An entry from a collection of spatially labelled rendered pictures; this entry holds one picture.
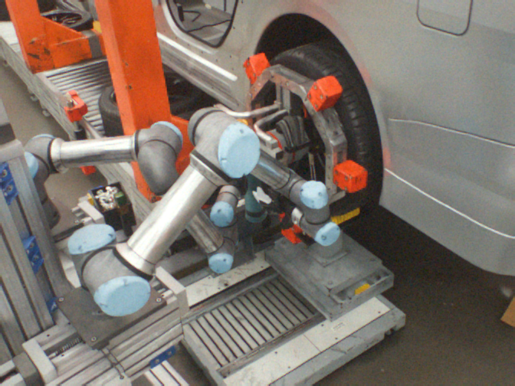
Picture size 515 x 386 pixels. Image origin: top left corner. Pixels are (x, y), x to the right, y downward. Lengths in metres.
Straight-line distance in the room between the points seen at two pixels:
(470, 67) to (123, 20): 1.20
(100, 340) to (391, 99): 1.06
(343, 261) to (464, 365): 0.64
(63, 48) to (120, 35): 2.04
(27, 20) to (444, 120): 3.03
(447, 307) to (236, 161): 1.63
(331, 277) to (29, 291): 1.29
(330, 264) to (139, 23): 1.27
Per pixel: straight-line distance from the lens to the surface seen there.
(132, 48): 2.14
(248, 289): 2.60
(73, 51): 4.16
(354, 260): 2.50
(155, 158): 1.67
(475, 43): 1.48
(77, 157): 1.87
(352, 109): 1.87
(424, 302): 2.67
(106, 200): 2.44
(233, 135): 1.24
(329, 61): 1.96
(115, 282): 1.29
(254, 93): 2.17
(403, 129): 1.72
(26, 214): 1.56
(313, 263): 2.48
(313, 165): 2.18
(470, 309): 2.69
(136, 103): 2.21
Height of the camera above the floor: 1.87
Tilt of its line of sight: 34 degrees down
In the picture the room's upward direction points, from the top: 4 degrees counter-clockwise
